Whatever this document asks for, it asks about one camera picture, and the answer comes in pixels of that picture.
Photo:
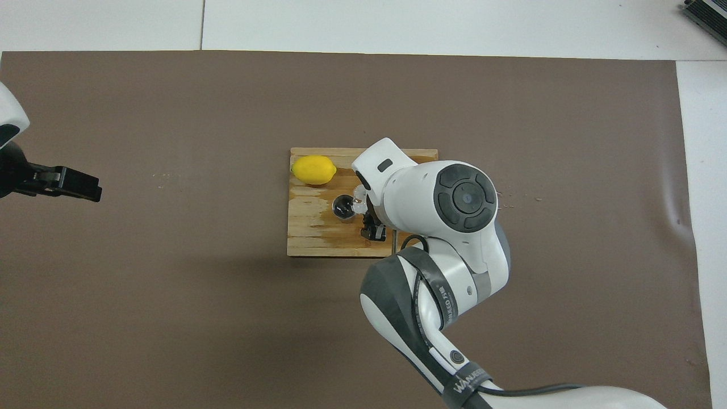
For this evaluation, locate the wooden cutting board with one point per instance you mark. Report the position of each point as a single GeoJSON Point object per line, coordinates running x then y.
{"type": "Point", "coordinates": [312, 233]}

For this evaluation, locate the yellow lemon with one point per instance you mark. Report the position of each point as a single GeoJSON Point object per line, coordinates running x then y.
{"type": "Point", "coordinates": [313, 170]}

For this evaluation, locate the steel double jigger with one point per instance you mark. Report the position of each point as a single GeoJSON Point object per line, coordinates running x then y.
{"type": "Point", "coordinates": [342, 207]}

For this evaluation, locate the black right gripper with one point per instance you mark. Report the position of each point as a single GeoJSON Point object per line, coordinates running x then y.
{"type": "Point", "coordinates": [374, 207]}

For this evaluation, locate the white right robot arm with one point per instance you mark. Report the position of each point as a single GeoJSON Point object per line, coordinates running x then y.
{"type": "Point", "coordinates": [454, 255]}

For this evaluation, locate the black finned device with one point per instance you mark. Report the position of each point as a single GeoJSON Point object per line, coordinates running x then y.
{"type": "Point", "coordinates": [707, 12]}

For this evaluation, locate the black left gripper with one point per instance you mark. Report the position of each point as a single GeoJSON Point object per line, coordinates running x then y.
{"type": "Point", "coordinates": [12, 173]}

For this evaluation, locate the brown paper table mat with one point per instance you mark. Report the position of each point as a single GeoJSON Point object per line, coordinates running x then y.
{"type": "Point", "coordinates": [170, 329]}

